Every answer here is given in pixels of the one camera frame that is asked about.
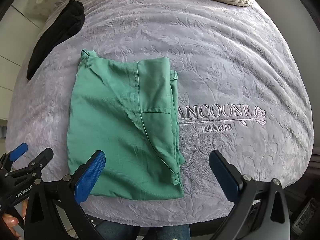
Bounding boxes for green work jacket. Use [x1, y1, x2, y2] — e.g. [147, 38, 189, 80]
[67, 50, 184, 200]

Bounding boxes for person's left hand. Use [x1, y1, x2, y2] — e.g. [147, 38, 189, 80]
[2, 199, 28, 239]

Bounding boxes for dark box with label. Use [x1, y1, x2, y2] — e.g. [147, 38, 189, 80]
[291, 198, 319, 237]

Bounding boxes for white drawer cabinet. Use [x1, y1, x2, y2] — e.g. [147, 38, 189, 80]
[0, 5, 40, 120]

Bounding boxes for lavender embossed bedspread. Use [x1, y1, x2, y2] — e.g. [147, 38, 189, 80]
[6, 0, 313, 227]

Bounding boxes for black garment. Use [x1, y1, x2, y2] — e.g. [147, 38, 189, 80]
[26, 0, 85, 80]

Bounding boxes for white electric fan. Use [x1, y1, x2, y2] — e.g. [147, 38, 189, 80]
[24, 0, 54, 18]

